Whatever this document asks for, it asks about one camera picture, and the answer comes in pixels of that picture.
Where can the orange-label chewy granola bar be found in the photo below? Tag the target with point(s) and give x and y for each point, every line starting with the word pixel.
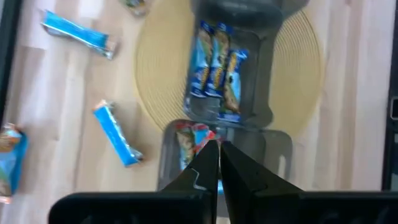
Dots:
pixel 12 155

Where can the round woven yellow placemat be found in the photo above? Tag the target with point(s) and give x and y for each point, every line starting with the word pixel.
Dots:
pixel 161 77

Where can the red-ended chewy granola bar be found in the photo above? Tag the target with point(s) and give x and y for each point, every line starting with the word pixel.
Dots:
pixel 186 146

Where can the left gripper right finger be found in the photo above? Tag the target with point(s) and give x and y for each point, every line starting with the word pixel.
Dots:
pixel 239 174

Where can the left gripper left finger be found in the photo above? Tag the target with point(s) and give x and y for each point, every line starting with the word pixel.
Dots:
pixel 205 168

